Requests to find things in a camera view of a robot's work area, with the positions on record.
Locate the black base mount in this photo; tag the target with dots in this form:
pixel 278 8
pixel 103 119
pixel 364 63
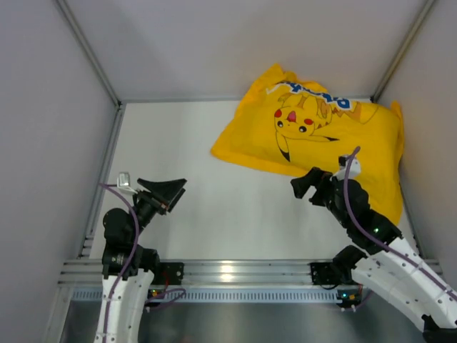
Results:
pixel 329 276
pixel 169 273

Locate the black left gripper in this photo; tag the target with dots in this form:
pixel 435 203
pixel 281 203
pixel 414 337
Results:
pixel 157 201

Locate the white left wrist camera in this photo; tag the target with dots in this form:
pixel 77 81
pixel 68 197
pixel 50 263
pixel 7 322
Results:
pixel 123 183

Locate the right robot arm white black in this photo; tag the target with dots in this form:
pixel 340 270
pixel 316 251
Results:
pixel 380 258

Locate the aluminium front rail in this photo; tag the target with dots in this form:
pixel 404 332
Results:
pixel 213 273

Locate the aluminium frame post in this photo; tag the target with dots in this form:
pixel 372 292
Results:
pixel 407 41
pixel 76 29

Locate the yellow Pikachu pillowcase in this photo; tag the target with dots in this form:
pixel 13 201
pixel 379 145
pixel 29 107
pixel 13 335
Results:
pixel 287 126

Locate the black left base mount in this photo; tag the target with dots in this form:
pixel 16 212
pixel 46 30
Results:
pixel 169 273

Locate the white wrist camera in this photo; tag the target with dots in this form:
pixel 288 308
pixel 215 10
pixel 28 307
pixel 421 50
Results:
pixel 348 165
pixel 123 183

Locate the left aluminium frame post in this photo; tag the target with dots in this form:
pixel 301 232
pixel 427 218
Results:
pixel 76 29

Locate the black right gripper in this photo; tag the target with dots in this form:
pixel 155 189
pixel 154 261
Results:
pixel 320 190

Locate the right aluminium frame post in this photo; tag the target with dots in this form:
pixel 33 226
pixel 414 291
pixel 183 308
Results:
pixel 407 41

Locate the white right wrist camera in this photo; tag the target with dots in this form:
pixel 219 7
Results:
pixel 348 165

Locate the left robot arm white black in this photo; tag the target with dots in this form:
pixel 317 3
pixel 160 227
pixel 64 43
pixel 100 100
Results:
pixel 133 277

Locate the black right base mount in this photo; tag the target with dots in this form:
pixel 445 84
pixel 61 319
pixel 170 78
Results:
pixel 329 276

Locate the slotted grey cable duct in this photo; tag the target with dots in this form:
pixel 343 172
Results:
pixel 264 296

